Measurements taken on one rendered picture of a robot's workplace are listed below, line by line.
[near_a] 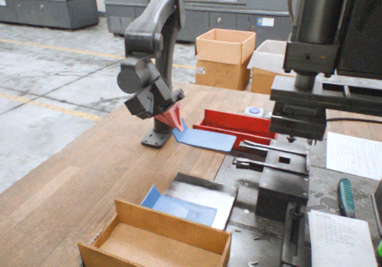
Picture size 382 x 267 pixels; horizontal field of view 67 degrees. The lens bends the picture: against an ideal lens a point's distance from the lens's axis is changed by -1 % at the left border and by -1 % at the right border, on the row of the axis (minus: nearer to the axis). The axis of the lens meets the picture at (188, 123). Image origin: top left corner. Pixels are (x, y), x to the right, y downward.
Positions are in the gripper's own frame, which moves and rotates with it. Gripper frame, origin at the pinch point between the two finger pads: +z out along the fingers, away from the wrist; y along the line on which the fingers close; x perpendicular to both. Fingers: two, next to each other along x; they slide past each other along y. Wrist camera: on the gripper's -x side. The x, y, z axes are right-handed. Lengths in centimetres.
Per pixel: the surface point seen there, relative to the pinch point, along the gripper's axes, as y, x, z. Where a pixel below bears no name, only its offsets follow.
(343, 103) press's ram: 38.4, -5.9, 4.8
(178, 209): 1.8, -18.9, 11.2
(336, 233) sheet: 29.8, -16.0, 25.4
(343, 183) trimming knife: 31.0, 3.3, 29.5
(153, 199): -3.0, -18.8, 7.2
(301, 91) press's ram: 32.6, -5.1, 0.0
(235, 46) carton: -45, 214, 14
